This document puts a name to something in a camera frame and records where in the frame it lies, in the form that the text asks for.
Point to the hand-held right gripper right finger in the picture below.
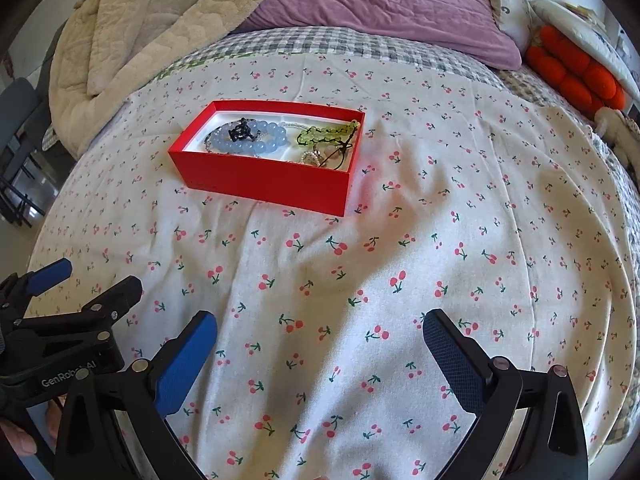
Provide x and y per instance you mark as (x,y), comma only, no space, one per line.
(450,355)

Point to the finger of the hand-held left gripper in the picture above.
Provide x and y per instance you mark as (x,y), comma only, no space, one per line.
(110,302)
(47,274)

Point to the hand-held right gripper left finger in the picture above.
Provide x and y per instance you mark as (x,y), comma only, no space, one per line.
(185,360)

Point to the red jewelry box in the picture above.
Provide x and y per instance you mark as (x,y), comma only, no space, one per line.
(260,185)

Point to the small black hair clip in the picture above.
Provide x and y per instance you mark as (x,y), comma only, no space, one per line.
(241,131)

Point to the person's left hand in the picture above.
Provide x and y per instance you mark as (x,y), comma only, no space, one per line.
(17,440)

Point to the cherry print bed sheet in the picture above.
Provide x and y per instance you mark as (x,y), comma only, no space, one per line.
(350,260)

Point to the beige fleece blanket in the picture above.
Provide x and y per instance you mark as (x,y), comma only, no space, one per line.
(150,35)

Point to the cream plush toy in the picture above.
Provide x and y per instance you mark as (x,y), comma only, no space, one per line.
(620,130)

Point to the orange knot cushion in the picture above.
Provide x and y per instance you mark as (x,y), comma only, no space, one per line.
(575,75)

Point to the purple duvet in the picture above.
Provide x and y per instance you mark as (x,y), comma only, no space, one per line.
(400,5)

